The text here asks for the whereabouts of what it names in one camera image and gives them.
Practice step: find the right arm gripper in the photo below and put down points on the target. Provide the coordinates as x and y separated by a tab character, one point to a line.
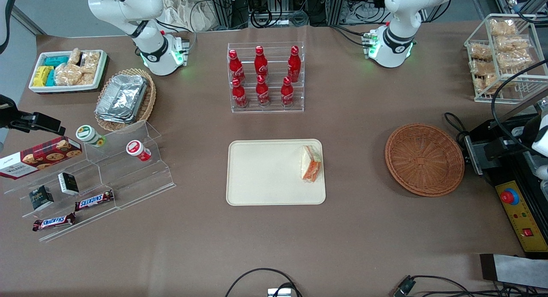
7	109

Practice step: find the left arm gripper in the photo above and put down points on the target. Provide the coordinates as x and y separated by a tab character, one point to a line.
512	144

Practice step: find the plastic triangle sandwich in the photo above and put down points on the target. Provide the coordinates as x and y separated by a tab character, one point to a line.
311	164

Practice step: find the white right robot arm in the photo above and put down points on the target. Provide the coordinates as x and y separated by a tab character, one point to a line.
128	6

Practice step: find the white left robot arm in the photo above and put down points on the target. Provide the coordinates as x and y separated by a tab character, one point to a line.
398	36

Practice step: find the round brown wicker basket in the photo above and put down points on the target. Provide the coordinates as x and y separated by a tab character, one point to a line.
424	160

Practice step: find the oval light wicker basket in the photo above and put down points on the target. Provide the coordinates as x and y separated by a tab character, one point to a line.
150	100

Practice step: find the cream plastic tray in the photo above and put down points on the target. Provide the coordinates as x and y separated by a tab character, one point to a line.
257	177

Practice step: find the red tartan cookie box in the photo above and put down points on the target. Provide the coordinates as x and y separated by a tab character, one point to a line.
38	158

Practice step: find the white rectangular snack bin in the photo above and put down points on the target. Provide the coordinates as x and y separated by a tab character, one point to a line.
64	88

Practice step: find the teal snack pack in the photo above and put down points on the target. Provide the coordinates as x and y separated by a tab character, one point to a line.
56	60
51	78

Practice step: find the yellow snack pack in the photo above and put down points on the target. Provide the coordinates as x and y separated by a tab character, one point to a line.
43	75

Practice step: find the green lidded white cup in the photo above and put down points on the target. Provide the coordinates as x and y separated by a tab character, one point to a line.
87	134

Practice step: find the bagged rice cracker snack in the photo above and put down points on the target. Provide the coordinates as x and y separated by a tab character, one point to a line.
90	60
75	56
68	74
513	59
480	51
88	78
492	82
481	68
511	43
503	27

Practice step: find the aluminium foil container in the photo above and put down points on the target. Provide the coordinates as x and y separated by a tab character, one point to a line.
126	93
105	116

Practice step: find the small dark box white side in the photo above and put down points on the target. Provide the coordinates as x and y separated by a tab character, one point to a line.
68	183

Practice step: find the black sealing machine yellow panel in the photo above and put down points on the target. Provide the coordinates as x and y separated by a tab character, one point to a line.
520	220

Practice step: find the small black box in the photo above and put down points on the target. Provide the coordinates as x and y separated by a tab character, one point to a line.
41	197

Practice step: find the clear acrylic stepped stand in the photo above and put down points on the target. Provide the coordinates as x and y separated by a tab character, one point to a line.
141	181
90	181

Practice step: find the Snickers chocolate bar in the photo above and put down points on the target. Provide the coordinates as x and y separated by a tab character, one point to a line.
53	222
94	200

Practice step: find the red lidded white cup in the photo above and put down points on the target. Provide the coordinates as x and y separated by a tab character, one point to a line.
136	149

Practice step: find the grey black flat panel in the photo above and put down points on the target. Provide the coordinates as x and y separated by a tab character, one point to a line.
513	269

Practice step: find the beige cloth bag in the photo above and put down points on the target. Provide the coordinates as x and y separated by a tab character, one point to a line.
188	12

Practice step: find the red Coca-Cola bottle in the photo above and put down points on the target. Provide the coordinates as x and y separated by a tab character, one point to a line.
236	68
261	63
287	91
294	66
263	92
239	95

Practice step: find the clear acrylic bottle rack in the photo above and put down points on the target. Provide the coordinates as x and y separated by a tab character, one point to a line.
265	110

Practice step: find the small metal connector box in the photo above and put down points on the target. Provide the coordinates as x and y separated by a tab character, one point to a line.
278	293

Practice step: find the aluminium frame post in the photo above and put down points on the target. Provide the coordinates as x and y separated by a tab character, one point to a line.
221	6
336	6

